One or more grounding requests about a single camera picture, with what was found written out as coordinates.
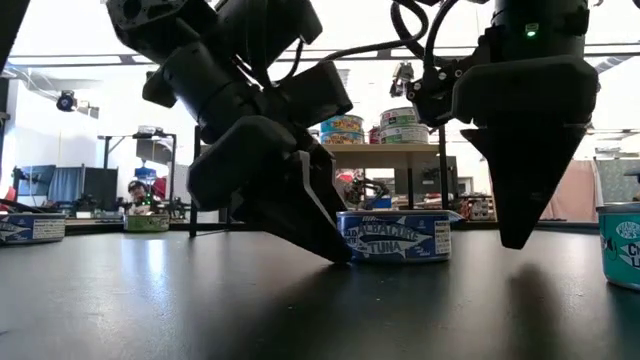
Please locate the wooden shelf black legs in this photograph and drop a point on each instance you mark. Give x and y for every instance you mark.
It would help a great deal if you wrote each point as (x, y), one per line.
(380, 156)

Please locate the dark cabinet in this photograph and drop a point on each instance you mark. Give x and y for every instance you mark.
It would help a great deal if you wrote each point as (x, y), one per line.
(100, 189)

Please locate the dark blue albacore tuna can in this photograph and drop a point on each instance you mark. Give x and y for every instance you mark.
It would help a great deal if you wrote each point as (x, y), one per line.
(30, 229)
(395, 240)

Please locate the black metal stand frame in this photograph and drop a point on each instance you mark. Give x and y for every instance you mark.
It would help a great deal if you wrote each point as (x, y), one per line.
(150, 135)

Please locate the grey patterned partition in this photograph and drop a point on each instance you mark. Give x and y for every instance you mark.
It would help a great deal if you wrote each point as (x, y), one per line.
(617, 182)

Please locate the black ceiling spot lamp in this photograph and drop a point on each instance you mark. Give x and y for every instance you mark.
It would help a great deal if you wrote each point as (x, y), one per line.
(66, 101)
(401, 75)

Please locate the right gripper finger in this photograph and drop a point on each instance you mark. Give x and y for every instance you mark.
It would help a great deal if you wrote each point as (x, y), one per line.
(525, 185)

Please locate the Bumble Bee light tuna can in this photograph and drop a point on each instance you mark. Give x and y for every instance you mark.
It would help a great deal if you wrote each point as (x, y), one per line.
(405, 135)
(397, 117)

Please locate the black overhead frame bar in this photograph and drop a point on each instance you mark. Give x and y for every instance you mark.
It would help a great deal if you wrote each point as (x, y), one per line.
(125, 59)

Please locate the pink hanging cloth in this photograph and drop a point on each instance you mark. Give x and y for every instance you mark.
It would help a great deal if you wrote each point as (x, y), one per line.
(580, 190)

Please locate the person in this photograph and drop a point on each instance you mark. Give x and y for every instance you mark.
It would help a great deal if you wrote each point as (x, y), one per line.
(136, 190)

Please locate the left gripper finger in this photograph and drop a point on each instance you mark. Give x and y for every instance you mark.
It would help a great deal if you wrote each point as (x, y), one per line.
(325, 180)
(285, 210)

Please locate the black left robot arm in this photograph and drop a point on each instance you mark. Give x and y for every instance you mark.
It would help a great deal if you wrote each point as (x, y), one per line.
(165, 20)

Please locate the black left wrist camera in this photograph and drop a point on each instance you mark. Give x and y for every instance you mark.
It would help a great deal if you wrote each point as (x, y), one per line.
(315, 92)

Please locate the dark monitor screen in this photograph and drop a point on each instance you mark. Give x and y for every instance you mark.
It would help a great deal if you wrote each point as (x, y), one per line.
(37, 180)

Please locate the teal chunk light tuna can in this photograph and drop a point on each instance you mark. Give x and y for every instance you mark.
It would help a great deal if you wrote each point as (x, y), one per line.
(622, 250)

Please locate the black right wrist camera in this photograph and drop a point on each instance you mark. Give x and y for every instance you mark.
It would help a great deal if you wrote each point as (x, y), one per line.
(440, 95)

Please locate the red albacore tuna can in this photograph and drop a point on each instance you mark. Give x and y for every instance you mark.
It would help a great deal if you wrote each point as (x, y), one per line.
(374, 139)
(374, 129)

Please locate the black table mat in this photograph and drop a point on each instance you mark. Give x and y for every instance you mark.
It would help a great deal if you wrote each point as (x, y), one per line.
(150, 300)

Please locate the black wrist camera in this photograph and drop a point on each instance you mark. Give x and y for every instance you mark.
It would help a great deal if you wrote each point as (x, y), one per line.
(315, 92)
(440, 95)

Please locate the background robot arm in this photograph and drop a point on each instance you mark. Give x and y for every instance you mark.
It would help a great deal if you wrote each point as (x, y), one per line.
(367, 190)

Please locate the green can gold lid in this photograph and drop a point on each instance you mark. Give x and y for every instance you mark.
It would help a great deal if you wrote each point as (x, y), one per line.
(147, 223)

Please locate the blue curtain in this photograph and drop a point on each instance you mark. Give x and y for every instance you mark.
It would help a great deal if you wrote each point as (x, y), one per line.
(65, 189)

